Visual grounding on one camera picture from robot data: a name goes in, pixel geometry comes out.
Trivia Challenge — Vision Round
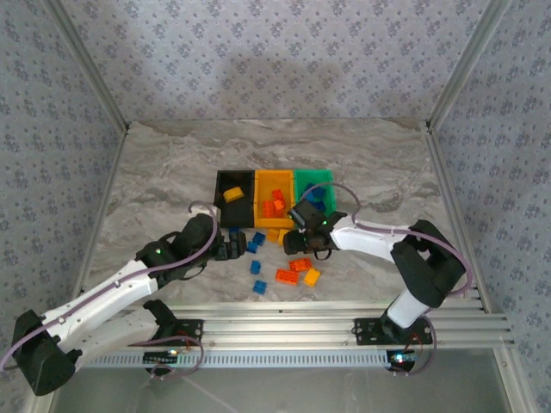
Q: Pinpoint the small circuit board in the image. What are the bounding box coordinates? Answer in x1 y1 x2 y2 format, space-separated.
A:
144 350 180 365
386 350 418 372

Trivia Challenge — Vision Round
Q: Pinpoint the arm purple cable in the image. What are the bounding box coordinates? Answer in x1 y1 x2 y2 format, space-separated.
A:
0 200 219 382
294 182 474 379

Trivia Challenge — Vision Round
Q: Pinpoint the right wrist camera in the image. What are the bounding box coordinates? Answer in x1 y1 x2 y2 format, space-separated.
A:
288 198 327 229

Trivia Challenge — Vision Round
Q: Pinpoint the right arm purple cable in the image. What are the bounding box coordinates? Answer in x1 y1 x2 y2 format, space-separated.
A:
294 182 474 379

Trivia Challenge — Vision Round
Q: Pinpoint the aluminium mounting rail beam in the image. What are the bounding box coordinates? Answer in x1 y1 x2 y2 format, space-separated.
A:
46 300 516 350

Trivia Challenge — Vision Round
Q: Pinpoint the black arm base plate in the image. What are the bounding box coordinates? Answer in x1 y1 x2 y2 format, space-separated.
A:
352 317 434 348
141 318 206 348

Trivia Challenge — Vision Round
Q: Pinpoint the aluminium table side rail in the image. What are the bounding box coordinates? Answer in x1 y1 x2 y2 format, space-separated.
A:
424 122 494 313
66 126 133 311

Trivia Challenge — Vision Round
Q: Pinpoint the black plastic bin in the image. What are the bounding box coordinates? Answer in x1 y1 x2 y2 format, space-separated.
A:
214 169 256 229

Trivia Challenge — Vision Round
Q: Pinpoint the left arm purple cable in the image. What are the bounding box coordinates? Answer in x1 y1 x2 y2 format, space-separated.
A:
0 200 219 382

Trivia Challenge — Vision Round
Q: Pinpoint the aluminium frame post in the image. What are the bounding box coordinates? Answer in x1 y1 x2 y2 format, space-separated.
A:
42 0 131 131
425 0 517 133

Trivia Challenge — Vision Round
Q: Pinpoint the yellow-orange plastic bin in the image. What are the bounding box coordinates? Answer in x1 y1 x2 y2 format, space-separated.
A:
253 169 297 229

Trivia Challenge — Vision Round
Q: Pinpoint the white slotted cable duct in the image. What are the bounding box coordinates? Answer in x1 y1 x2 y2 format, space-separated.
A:
81 348 391 370

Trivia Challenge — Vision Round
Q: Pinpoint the green plastic bin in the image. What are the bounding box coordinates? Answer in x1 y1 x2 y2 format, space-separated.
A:
293 168 337 228

